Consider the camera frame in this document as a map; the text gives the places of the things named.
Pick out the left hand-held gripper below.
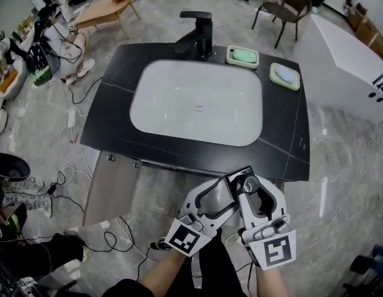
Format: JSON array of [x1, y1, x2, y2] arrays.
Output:
[[163, 178, 239, 257]]

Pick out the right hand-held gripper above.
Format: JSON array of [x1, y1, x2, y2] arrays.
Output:
[[236, 174, 297, 271]]

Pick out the pale blue-grey rectangular block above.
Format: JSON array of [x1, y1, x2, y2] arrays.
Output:
[[273, 66, 298, 85]]

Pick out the light green rectangular block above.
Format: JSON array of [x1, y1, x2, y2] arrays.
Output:
[[233, 48, 259, 64]]

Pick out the person's left forearm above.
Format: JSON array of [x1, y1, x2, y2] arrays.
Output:
[[138, 252, 194, 290]]

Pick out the grey-brown cabinet door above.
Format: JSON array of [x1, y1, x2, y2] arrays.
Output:
[[271, 179, 288, 197], [82, 150, 142, 228]]

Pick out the person's black trousers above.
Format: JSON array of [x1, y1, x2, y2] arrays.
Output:
[[191, 227, 251, 297]]

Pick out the person's black printed shirt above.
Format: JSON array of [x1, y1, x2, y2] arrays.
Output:
[[109, 277, 192, 297]]

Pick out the white power strip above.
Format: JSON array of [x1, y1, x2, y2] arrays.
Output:
[[66, 109, 78, 129]]

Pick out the black faucet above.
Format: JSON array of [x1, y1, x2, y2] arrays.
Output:
[[174, 10, 215, 58]]

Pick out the black hard-shell backpack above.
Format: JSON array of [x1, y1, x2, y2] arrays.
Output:
[[0, 152, 32, 183]]

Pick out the dark wicker chair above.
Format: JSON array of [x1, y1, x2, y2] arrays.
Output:
[[251, 0, 313, 50]]

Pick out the brown cardboard box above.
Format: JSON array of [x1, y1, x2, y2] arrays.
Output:
[[347, 2, 383, 60]]

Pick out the black green backpack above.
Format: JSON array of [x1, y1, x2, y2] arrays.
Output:
[[25, 41, 61, 88]]

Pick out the wooden coffee table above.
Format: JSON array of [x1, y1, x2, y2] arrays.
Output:
[[72, 0, 142, 40]]

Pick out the cream pouf seat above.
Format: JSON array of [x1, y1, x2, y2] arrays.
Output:
[[0, 62, 28, 100]]

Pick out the orange cushion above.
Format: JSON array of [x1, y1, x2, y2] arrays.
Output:
[[0, 69, 19, 92]]

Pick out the white cable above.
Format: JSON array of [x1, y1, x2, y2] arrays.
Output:
[[317, 128, 379, 250], [59, 105, 101, 181]]

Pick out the black cable with adapter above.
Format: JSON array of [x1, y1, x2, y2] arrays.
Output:
[[67, 75, 105, 105], [103, 217, 179, 283], [46, 170, 86, 213]]

